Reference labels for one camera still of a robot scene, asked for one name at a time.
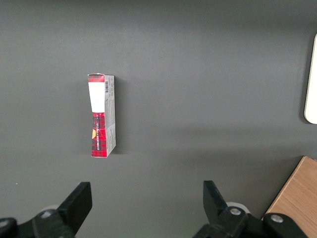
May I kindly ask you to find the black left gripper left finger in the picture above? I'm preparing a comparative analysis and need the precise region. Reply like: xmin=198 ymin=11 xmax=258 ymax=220
xmin=32 ymin=182 xmax=93 ymax=238

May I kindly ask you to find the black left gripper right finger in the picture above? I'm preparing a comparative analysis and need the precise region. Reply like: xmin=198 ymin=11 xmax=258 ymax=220
xmin=195 ymin=180 xmax=263 ymax=238

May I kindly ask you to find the wooden drawer cabinet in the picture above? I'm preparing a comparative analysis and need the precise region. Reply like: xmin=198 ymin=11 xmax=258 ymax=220
xmin=262 ymin=155 xmax=317 ymax=238

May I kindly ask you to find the red plaid carton box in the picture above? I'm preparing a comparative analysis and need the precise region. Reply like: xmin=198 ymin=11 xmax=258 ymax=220
xmin=87 ymin=73 xmax=117 ymax=159

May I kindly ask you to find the beige plastic tray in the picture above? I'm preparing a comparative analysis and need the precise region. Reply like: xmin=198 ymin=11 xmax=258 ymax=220
xmin=304 ymin=33 xmax=317 ymax=124

